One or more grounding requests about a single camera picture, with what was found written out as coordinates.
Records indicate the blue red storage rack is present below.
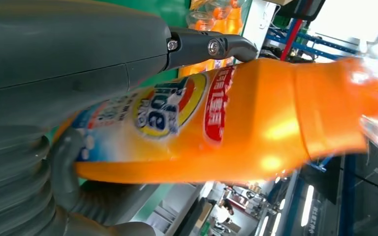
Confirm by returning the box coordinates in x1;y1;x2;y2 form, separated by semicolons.
265;18;361;63

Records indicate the orange detergent bottle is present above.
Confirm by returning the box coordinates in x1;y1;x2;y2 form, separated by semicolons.
179;11;239;77
229;0;252;10
208;1;244;35
53;55;378;185

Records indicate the brown cardboard box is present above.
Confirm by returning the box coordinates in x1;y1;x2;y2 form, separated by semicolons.
263;0;295;6

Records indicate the person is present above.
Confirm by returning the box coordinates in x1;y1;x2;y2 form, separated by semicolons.
214;198;236;226

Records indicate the black carry case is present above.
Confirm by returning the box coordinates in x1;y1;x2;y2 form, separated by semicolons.
278;0;327;22

